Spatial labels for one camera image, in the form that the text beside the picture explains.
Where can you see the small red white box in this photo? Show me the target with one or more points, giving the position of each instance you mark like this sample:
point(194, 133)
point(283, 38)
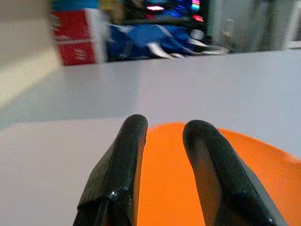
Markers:
point(75, 53)

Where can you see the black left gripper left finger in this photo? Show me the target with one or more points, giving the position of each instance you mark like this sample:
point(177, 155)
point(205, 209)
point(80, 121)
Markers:
point(117, 169)

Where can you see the orange round plate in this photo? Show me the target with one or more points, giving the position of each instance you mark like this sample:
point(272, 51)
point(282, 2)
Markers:
point(164, 176)

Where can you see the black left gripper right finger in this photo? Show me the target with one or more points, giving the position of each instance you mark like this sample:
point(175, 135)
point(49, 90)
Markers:
point(223, 169)

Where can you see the large red white box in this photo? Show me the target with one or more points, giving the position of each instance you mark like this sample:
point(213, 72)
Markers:
point(70, 26)

